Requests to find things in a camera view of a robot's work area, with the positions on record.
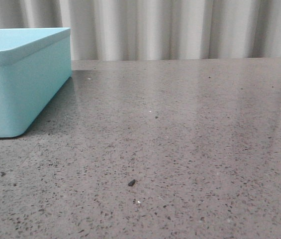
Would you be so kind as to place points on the grey pleated curtain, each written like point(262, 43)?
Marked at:
point(111, 30)

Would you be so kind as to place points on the light blue plastic box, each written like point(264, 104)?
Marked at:
point(34, 65)

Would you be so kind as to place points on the small black debris piece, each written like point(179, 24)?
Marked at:
point(132, 182)

